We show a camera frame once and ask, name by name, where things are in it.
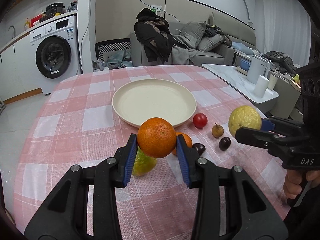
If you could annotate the brown longan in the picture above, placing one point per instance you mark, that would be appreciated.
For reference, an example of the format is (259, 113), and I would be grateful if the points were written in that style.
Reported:
(217, 131)

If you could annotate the pale yellow guava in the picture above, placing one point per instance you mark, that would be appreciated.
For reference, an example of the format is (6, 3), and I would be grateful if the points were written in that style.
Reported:
(244, 116)

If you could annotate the white cup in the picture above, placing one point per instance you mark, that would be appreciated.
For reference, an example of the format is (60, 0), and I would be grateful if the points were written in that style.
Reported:
(261, 86)

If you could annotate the cream round plate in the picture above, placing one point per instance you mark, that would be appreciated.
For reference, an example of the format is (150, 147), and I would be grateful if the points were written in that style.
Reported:
(140, 100)

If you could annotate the pink plaid tablecloth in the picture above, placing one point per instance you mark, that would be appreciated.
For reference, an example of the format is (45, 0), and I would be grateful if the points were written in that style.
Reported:
(77, 125)

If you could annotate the small orange tangerine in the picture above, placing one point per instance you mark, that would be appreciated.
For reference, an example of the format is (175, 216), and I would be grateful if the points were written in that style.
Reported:
(187, 139)

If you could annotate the yellow-green guava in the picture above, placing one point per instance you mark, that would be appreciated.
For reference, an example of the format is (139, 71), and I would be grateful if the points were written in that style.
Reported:
(143, 164)

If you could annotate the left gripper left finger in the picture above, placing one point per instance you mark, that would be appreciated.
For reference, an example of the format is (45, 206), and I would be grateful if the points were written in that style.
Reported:
(83, 204)

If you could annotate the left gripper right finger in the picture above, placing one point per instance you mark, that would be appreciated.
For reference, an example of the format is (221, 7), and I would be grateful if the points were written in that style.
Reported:
(229, 205)

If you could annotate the black patterned chair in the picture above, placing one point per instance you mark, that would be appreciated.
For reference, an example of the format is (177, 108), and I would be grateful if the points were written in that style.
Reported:
(113, 54)

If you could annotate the black jacket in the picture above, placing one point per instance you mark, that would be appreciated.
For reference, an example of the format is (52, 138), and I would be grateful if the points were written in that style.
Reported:
(152, 31)

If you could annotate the white washing machine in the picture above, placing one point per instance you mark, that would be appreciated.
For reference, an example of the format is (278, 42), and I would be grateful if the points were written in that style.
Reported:
(55, 48)

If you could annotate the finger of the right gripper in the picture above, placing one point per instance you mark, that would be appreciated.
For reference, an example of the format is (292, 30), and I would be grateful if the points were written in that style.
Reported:
(274, 140)
(280, 125)

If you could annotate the grey pillow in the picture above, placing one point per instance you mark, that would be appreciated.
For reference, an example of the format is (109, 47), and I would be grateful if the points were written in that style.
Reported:
(209, 43)

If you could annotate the right hand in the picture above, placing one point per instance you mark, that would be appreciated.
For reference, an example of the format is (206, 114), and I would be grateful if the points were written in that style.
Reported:
(293, 179)

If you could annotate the white marble coffee table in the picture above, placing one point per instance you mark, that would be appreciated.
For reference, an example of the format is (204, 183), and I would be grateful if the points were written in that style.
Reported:
(238, 81)

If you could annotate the red cherry tomato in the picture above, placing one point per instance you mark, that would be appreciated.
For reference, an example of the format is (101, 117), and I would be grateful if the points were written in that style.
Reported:
(200, 120)

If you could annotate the dark cherry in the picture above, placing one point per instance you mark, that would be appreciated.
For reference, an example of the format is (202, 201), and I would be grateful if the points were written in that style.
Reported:
(224, 143)
(200, 148)

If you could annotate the grey sofa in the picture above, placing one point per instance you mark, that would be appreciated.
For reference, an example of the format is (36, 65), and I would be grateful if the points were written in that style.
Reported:
(237, 32)

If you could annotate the large orange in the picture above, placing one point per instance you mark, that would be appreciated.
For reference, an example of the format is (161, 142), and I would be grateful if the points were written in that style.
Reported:
(156, 138)

